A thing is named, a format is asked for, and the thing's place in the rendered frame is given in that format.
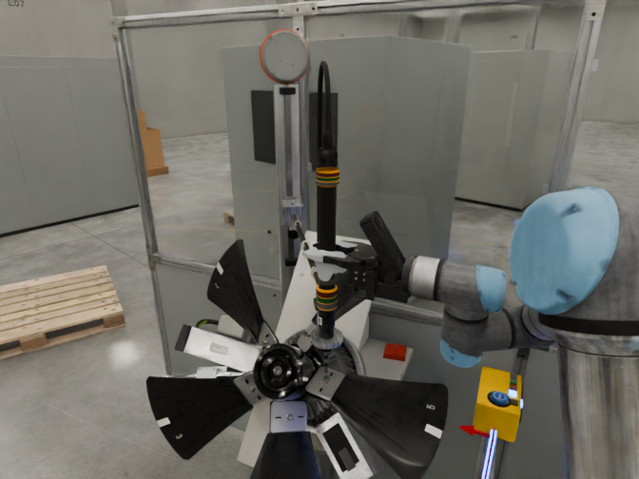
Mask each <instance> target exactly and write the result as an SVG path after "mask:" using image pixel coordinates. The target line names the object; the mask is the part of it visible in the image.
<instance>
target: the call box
mask: <svg viewBox="0 0 639 479"><path fill-rule="evenodd" d="M516 386H517V394H516V397H513V396H510V395H509V388H510V373H508V372H504V371H500V370H497V369H493V368H489V367H485V366H483V367H482V371H481V376H480V382H479V388H478V394H477V399H476V405H475V411H474V422H473V426H474V428H475V429H476V430H479V431H484V432H487V433H491V430H492V429H493V428H495V430H496V437H497V438H500V439H504V440H507V441H510V442H514V441H515V437H516V433H517V428H518V423H519V419H520V410H521V375H519V374H518V375H517V385H516ZM493 391H498V392H503V393H506V394H507V396H508V403H507V404H506V405H499V404H496V403H494V402H493V401H492V399H491V393H492V392H493ZM511 399H515V400H518V407H516V406H513V405H511V404H510V400H511Z"/></svg>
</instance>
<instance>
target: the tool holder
mask: <svg viewBox="0 0 639 479"><path fill-rule="evenodd" d="M314 306H315V309H316V311H317V327H318V328H316V329H314V330H313V331H312V332H311V334H310V335H309V337H310V341H311V343H312V344H313V345H314V346H315V347H317V348H320V349H324V350H329V349H334V348H337V347H338V346H339V345H340V344H341V343H342V341H343V334H342V332H341V331H340V330H339V329H337V328H335V327H334V337H332V338H330V339H323V338H321V337H320V336H319V308H318V307H317V304H316V298H314Z"/></svg>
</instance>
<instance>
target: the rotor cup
mask: <svg viewBox="0 0 639 479"><path fill-rule="evenodd" d="M292 346H293V347H292ZM294 347H296V348H299V350H298V349H295V348H294ZM276 366H280V367H281V369H282V372H281V374H280V375H274V373H273V370H274V368H275V367H276ZM320 367H325V364H324V361H323V359H322V357H321V355H320V354H319V353H318V352H317V351H316V350H315V349H313V351H312V352H311V354H310V355H308V354H307V353H306V352H304V351H303V350H302V349H301V348H300V346H299V345H298V344H297V343H296V344H291V345H288V344H285V343H275V344H272V345H269V346H268V347H266V348H265V349H263V350H262V351H261V352H260V354H259V355H258V357H257V359H256V361H255V364H254V368H253V378H254V382H255V385H256V387H257V389H258V390H259V392H260V393H261V394H262V395H264V396H265V397H267V398H269V399H273V400H285V401H306V405H308V404H310V403H311V402H313V401H314V400H315V399H316V398H315V397H312V396H309V395H306V394H304V393H305V391H306V386H307V384H308V383H309V382H310V380H311V379H312V378H313V376H314V375H315V373H316V372H317V371H318V369H319V368H320ZM304 377H308V381H304V380H303V378H304Z"/></svg>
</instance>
